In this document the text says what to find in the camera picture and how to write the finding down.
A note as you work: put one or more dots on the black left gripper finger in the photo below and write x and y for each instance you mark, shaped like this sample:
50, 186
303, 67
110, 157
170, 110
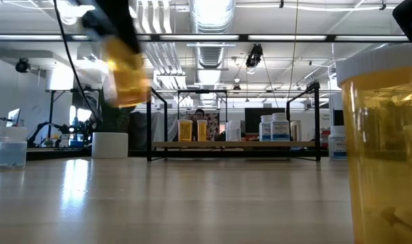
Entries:
129, 37
94, 27

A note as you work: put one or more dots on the large amber pill bottle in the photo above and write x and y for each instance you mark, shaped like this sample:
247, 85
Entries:
126, 78
385, 152

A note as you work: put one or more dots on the white labelled medicine bottle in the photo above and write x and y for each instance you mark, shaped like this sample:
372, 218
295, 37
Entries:
280, 128
335, 144
265, 128

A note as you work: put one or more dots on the background black robot arm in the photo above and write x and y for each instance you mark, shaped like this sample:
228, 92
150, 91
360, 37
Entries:
31, 137

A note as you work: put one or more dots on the black ceiling spotlight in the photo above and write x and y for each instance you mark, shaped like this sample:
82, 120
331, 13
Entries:
254, 56
22, 65

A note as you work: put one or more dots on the black background rig stand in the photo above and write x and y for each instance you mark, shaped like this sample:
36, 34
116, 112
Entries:
51, 108

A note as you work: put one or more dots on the person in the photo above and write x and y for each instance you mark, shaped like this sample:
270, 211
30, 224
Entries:
199, 114

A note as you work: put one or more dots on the snake plant in white pot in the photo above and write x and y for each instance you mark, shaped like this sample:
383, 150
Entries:
109, 145

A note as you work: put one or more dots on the computer monitor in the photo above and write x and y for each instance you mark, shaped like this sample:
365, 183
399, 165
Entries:
13, 117

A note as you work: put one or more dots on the floral print panel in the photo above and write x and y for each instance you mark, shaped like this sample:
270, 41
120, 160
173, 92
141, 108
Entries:
212, 127

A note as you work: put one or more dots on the black cabinet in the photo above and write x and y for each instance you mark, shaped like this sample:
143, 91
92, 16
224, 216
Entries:
338, 118

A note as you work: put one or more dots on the silver ceiling air duct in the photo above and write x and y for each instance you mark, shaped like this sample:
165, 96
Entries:
211, 20

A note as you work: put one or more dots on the black overhead frame bar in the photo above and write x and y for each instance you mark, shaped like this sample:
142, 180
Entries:
243, 37

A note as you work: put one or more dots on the black aluminium rig frame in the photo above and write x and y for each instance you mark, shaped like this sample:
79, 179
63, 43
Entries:
57, 154

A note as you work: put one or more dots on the black wall screen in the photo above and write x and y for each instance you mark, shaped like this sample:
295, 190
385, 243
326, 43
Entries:
251, 118

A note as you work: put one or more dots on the wooden shelf with black frame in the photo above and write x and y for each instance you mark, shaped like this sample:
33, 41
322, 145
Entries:
246, 144

